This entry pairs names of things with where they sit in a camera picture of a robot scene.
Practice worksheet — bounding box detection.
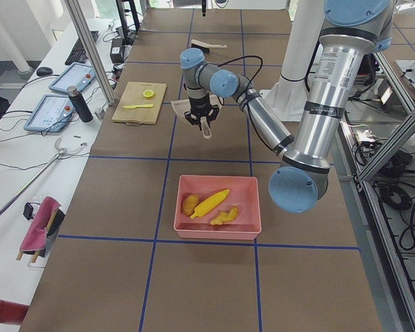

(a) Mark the yellow plastic knife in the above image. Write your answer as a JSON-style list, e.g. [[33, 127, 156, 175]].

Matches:
[[122, 104, 154, 110]]

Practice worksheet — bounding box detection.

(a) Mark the pink plastic bin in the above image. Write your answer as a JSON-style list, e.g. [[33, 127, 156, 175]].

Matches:
[[174, 175, 261, 240]]

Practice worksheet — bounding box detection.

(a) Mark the beige hand brush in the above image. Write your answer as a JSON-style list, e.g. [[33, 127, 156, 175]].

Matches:
[[191, 39, 228, 54]]

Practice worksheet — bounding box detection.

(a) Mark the lower teach pendant tablet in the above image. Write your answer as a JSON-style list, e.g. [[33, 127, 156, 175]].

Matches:
[[24, 94, 75, 133]]

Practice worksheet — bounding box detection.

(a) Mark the teach pendant tablet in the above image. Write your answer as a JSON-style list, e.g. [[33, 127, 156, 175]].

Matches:
[[24, 94, 75, 133], [48, 62, 95, 94]]

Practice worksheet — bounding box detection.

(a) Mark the aluminium frame post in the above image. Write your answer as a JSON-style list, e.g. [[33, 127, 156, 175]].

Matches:
[[65, 0, 116, 106]]

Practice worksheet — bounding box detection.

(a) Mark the black computer mouse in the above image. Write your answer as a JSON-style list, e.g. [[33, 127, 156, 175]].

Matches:
[[36, 66, 53, 77]]

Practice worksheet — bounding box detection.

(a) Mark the black keyboard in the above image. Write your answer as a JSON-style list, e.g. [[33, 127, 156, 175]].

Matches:
[[64, 39, 88, 66]]

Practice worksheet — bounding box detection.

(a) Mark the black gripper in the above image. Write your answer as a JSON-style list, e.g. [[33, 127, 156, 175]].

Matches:
[[201, 0, 207, 17], [184, 96, 220, 127]]

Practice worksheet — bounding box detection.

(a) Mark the red cylinder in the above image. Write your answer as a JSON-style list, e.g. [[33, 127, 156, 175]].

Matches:
[[0, 299, 29, 325]]

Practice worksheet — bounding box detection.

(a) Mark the pink cloth on stand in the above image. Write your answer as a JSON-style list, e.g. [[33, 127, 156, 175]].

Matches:
[[16, 196, 65, 264]]

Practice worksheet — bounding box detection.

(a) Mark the upper teach pendant tablet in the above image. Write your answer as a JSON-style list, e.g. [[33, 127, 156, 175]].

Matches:
[[48, 62, 95, 94]]

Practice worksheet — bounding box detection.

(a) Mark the yellow lemon slice toy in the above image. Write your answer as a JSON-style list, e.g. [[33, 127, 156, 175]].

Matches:
[[142, 89, 155, 99]]

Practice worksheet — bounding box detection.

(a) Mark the black water bottle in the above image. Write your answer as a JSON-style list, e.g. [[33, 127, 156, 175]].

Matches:
[[66, 86, 93, 122]]

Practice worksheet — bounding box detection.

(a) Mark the beige plastic dustpan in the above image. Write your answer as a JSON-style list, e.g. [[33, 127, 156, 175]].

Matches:
[[171, 94, 222, 140]]

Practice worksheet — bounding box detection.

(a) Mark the yellow toy corn cob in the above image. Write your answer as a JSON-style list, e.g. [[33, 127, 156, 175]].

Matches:
[[190, 189, 230, 219]]

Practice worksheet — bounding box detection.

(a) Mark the wooden cutting board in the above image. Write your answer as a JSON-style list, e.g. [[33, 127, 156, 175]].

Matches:
[[112, 82, 167, 125]]

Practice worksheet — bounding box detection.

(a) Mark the brown toy potato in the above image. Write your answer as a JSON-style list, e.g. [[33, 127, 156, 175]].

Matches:
[[181, 194, 199, 216]]

